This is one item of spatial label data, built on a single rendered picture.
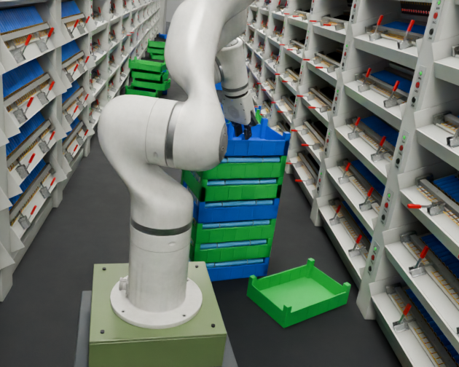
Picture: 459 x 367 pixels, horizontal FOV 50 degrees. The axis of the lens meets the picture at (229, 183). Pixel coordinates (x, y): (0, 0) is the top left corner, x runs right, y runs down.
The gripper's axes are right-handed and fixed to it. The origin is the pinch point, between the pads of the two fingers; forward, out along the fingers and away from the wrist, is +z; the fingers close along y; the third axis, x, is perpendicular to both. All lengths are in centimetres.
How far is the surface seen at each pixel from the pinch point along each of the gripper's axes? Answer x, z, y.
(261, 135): 16.0, 13.8, -5.7
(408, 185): 13, 13, 51
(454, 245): -11, 4, 72
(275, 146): 5.6, 7.4, 8.1
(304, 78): 108, 48, -47
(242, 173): -6.6, 12.1, 2.9
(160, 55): 299, 194, -405
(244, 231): -13.1, 33.4, 4.7
